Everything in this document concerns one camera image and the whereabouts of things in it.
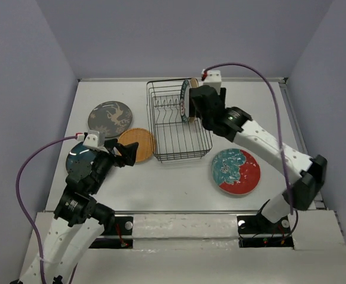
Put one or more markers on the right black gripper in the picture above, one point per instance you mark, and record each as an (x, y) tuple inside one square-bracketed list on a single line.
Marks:
[(193, 109)]

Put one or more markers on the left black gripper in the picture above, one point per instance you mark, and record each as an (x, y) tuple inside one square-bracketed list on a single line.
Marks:
[(129, 152)]

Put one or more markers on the white plate green rim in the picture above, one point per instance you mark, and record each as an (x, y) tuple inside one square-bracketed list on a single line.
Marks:
[(184, 100)]

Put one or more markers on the beige wooden plate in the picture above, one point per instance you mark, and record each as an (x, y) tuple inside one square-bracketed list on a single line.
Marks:
[(193, 84)]

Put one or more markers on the orange woven plate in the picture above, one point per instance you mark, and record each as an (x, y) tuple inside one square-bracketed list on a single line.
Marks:
[(145, 140)]

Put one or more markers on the grey deer pattern plate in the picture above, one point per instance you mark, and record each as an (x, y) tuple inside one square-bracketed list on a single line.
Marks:
[(111, 118)]

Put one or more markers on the teal blue plate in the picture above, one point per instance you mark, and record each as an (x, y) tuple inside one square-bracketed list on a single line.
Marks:
[(79, 163)]

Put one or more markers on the red and teal plate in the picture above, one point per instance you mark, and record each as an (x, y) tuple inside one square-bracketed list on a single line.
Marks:
[(235, 171)]

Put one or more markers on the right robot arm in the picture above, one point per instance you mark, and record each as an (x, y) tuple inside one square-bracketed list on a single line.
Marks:
[(304, 175)]

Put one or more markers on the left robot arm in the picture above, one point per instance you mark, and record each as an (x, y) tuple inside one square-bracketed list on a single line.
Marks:
[(78, 218)]

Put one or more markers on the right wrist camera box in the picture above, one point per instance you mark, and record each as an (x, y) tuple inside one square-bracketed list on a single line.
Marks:
[(212, 78)]

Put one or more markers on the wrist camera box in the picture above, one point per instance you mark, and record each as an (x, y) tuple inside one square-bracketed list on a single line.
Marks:
[(212, 78), (94, 139)]

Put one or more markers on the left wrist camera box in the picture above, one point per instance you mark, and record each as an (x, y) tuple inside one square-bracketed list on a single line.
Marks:
[(94, 139)]

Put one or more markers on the black wire dish rack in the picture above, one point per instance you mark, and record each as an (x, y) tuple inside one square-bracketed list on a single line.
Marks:
[(174, 139)]

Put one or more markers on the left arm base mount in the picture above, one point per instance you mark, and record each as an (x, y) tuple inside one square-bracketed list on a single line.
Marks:
[(119, 236)]

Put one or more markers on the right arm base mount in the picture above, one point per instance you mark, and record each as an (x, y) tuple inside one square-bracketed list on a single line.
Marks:
[(276, 235)]

